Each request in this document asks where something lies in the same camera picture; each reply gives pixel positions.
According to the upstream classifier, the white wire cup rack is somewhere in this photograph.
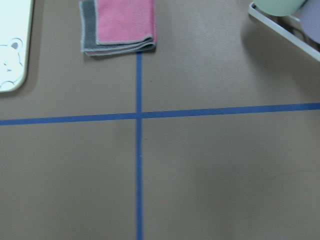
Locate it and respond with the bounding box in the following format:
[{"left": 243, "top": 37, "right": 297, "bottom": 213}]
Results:
[{"left": 248, "top": 2, "right": 320, "bottom": 62}]

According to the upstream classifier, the purple tumbler cup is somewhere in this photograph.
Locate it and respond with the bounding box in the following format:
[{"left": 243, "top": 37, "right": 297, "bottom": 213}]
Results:
[{"left": 300, "top": 0, "right": 320, "bottom": 44}]

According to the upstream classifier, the cream bear tray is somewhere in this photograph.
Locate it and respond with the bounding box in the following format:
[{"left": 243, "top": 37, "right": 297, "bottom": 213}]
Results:
[{"left": 0, "top": 0, "right": 34, "bottom": 93}]

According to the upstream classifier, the pink and grey cloth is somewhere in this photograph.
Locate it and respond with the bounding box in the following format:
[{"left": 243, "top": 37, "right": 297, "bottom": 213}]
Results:
[{"left": 79, "top": 0, "right": 157, "bottom": 57}]

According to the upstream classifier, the green tumbler cup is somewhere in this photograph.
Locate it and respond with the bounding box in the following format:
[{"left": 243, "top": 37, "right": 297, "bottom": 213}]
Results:
[{"left": 253, "top": 0, "right": 306, "bottom": 17}]

